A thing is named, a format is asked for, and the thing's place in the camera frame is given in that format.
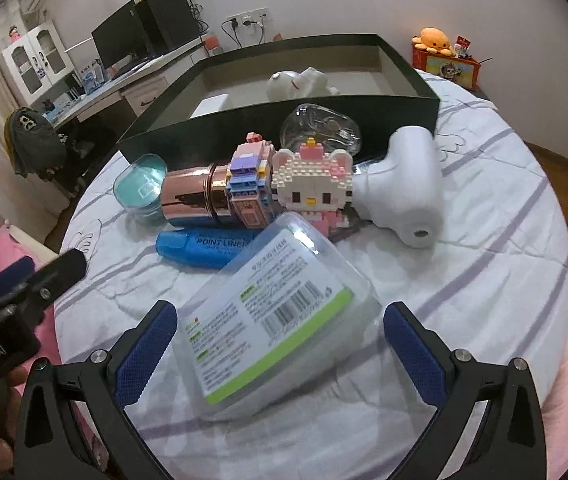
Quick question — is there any black storage box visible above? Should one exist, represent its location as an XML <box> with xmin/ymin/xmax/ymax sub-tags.
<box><xmin>116</xmin><ymin>33</ymin><xmax>440</xmax><ymax>172</ymax></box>

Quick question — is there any orange octopus plush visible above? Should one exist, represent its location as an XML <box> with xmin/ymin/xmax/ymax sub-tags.
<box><xmin>411</xmin><ymin>27</ymin><xmax>454</xmax><ymax>55</ymax></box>

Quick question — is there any white glass-door cabinet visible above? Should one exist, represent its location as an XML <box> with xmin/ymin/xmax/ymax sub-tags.
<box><xmin>1</xmin><ymin>20</ymin><xmax>78</xmax><ymax>97</ymax></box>

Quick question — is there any blue white box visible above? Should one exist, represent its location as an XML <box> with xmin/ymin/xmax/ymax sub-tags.
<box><xmin>81</xmin><ymin>62</ymin><xmax>108</xmax><ymax>94</ymax></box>

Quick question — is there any white plug-in night light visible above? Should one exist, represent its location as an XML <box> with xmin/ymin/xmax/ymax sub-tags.
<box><xmin>266</xmin><ymin>66</ymin><xmax>341</xmax><ymax>102</ymax></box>

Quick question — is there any white wall power outlet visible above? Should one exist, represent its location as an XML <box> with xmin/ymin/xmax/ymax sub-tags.
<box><xmin>221</xmin><ymin>8</ymin><xmax>269</xmax><ymax>29</ymax></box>

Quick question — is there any white wall charger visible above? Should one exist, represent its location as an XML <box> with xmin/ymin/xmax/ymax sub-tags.
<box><xmin>191</xmin><ymin>94</ymin><xmax>233</xmax><ymax>119</ymax></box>

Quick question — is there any black computer monitor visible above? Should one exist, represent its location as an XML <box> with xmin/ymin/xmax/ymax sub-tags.
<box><xmin>91</xmin><ymin>0</ymin><xmax>153</xmax><ymax>69</ymax></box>

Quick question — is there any black office chair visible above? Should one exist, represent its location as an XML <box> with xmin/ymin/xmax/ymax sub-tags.
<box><xmin>39</xmin><ymin>120</ymin><xmax>117</xmax><ymax>198</ymax></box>

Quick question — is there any teal container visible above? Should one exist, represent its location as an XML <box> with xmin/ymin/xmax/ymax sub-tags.
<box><xmin>114</xmin><ymin>154</ymin><xmax>169</xmax><ymax>226</ymax></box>

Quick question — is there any red printed storage box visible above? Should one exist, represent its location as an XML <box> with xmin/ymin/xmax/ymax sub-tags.
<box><xmin>412</xmin><ymin>42</ymin><xmax>482</xmax><ymax>92</ymax></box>

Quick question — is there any rose gold metal cylinder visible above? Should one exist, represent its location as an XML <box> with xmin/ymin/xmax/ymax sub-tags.
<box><xmin>161</xmin><ymin>161</ymin><xmax>237</xmax><ymax>229</ymax></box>

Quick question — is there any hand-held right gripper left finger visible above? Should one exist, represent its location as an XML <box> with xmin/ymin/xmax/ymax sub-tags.
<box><xmin>14</xmin><ymin>300</ymin><xmax>179</xmax><ymax>480</ymax></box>

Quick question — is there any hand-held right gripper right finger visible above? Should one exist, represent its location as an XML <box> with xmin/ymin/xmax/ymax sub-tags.
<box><xmin>383</xmin><ymin>301</ymin><xmax>548</xmax><ymax>480</ymax></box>

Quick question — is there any white desk with drawers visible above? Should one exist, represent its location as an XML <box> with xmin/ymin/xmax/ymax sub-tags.
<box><xmin>39</xmin><ymin>35</ymin><xmax>211</xmax><ymax>128</ymax></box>

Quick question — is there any white handheld plastic device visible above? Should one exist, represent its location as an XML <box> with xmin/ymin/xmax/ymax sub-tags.
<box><xmin>353</xmin><ymin>126</ymin><xmax>443</xmax><ymax>250</ymax></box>

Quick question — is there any blue rectangular case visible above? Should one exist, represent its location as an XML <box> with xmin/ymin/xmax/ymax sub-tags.
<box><xmin>155</xmin><ymin>227</ymin><xmax>265</xmax><ymax>272</ymax></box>

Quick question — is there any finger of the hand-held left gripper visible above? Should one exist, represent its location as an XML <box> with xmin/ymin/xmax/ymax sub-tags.
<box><xmin>14</xmin><ymin>248</ymin><xmax>88</xmax><ymax>318</ymax></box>
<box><xmin>0</xmin><ymin>256</ymin><xmax>36</xmax><ymax>306</ymax></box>

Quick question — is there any dark grey jacket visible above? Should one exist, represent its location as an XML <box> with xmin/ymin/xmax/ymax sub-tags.
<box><xmin>4</xmin><ymin>107</ymin><xmax>66</xmax><ymax>177</ymax></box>

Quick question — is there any black computer tower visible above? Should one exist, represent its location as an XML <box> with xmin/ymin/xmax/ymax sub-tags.
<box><xmin>136</xmin><ymin>0</ymin><xmax>201</xmax><ymax>56</ymax></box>

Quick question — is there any person's left hand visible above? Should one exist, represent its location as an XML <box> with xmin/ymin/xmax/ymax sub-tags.
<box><xmin>5</xmin><ymin>366</ymin><xmax>26</xmax><ymax>413</ymax></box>

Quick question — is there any white cat block figure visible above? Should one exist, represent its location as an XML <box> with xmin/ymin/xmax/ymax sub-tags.
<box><xmin>270</xmin><ymin>137</ymin><xmax>356</xmax><ymax>234</ymax></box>

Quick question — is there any pink purple block house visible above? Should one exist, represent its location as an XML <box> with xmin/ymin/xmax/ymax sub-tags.
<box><xmin>226</xmin><ymin>132</ymin><xmax>285</xmax><ymax>234</ymax></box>

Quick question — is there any clear plastic box green label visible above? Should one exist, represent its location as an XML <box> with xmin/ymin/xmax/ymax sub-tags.
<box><xmin>173</xmin><ymin>211</ymin><xmax>380</xmax><ymax>421</ymax></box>

